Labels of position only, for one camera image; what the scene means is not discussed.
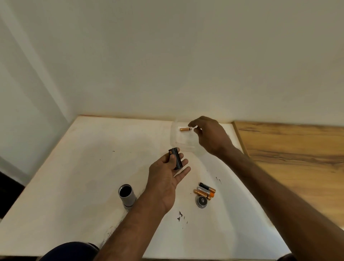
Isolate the person's left hand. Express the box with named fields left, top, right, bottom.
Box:
left=145, top=152, right=191, bottom=214

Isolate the person's right hand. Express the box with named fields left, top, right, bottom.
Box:
left=188, top=116, right=235, bottom=156

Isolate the black battery holder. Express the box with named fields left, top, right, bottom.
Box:
left=168, top=147, right=183, bottom=170

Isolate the person's left forearm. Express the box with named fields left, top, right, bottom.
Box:
left=94, top=189, right=169, bottom=261

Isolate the person's right forearm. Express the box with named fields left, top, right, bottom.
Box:
left=214, top=145, right=344, bottom=261

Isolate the clear plastic container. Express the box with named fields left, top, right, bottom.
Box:
left=170, top=119, right=205, bottom=154

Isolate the black and orange battery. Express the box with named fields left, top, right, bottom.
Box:
left=199, top=182, right=216, bottom=193

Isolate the silver and orange battery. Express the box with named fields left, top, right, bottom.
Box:
left=196, top=187, right=214, bottom=198

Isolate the black flashlight end cap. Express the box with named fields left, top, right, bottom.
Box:
left=196, top=195, right=209, bottom=209

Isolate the grey flashlight body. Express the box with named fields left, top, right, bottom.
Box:
left=118, top=184, right=138, bottom=210

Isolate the person's left leg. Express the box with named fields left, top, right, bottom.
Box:
left=40, top=241, right=100, bottom=261

